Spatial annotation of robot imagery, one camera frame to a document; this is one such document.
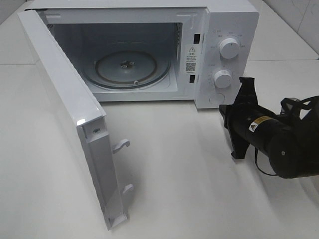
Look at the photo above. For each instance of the upper white power knob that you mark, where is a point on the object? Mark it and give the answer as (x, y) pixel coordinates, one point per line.
(229, 48)

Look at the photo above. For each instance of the round white door button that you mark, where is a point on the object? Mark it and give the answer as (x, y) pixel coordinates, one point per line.
(217, 99)

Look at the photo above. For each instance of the white warning label sticker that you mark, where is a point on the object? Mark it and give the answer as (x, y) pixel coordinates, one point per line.
(191, 57)

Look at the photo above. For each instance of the lower white timer knob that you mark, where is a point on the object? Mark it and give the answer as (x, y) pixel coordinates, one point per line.
(222, 79)

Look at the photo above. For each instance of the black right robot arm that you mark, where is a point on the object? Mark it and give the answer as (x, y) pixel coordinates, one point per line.
(289, 139)

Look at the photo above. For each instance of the glass microwave turntable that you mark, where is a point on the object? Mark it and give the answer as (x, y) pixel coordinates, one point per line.
(125, 65)

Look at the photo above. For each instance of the white microwave oven body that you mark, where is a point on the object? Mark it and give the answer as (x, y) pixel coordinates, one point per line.
(80, 25)

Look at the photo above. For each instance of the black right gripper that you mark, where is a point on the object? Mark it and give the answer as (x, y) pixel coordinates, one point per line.
(247, 122)

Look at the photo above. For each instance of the white microwave door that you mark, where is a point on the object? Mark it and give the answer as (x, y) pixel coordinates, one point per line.
(80, 116)

